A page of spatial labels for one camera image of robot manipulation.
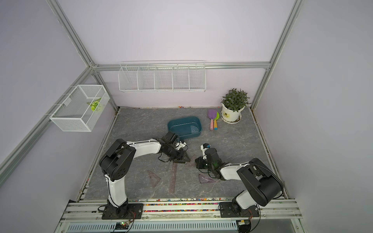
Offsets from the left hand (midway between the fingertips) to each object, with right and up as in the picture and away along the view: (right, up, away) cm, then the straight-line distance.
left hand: (187, 162), depth 87 cm
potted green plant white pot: (+32, +38, +12) cm, 51 cm away
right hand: (+5, 0, +4) cm, 6 cm away
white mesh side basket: (-60, +31, -5) cm, 68 cm away
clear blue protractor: (+4, +19, +21) cm, 28 cm away
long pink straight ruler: (-8, -9, -3) cm, 12 cm away
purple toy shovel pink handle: (+19, +30, +28) cm, 46 cm away
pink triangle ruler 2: (+3, -1, +4) cm, 5 cm away
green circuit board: (-32, -27, -16) cm, 45 cm away
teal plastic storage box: (-2, +20, +21) cm, 29 cm away
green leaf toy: (-53, +35, -6) cm, 63 cm away
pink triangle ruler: (-19, -9, -3) cm, 21 cm away
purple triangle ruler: (+10, -10, -3) cm, 14 cm away
